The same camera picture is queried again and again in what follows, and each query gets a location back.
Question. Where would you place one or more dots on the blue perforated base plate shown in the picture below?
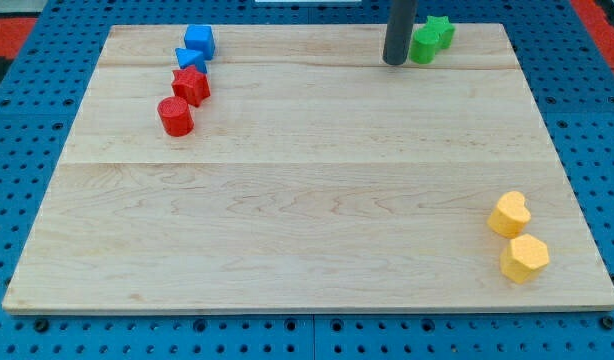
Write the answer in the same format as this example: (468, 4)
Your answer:
(40, 95)

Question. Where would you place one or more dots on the green star block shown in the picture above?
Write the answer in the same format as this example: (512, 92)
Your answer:
(442, 29)

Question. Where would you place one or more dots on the yellow heart block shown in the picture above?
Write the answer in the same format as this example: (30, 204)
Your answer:
(510, 215)

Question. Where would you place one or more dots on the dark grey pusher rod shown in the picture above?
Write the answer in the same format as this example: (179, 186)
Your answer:
(399, 31)

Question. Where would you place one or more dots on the red star block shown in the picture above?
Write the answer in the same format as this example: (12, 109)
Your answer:
(191, 84)

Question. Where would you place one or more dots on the red cylinder block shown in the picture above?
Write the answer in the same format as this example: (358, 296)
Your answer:
(175, 116)

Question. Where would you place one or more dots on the blue triangle block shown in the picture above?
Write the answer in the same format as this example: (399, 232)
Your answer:
(189, 57)

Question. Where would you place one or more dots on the yellow hexagon block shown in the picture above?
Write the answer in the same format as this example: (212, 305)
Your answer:
(524, 258)

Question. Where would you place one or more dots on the green cylinder block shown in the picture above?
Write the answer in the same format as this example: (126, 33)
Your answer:
(424, 45)

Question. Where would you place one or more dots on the light wooden board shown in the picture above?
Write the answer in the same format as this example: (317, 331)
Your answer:
(317, 179)

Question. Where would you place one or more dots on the blue cube block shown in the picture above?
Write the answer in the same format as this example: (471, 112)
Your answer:
(200, 38)

